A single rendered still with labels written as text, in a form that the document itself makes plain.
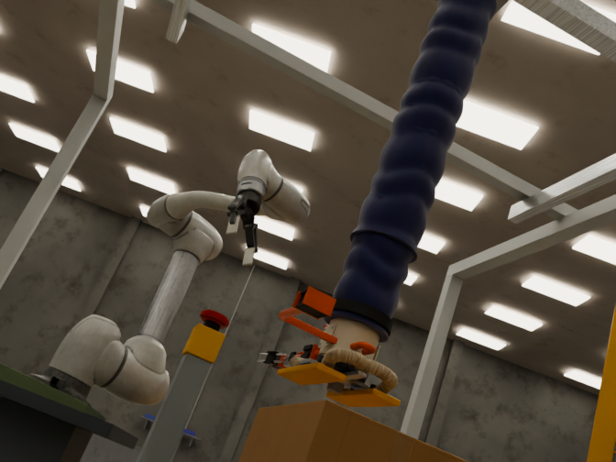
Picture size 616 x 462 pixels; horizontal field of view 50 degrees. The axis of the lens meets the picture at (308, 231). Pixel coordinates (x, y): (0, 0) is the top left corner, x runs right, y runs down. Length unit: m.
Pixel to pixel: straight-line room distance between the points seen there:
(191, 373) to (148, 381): 0.85
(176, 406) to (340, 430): 0.36
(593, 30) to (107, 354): 2.38
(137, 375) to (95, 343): 0.18
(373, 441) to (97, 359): 1.04
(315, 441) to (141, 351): 0.99
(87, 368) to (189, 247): 0.61
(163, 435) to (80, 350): 0.82
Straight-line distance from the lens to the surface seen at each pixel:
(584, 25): 3.21
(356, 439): 1.54
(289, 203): 2.16
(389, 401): 2.03
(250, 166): 2.10
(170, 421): 1.49
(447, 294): 6.11
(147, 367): 2.34
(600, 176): 4.35
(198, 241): 2.56
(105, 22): 4.80
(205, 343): 1.51
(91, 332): 2.26
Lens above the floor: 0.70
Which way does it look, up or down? 22 degrees up
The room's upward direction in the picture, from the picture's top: 22 degrees clockwise
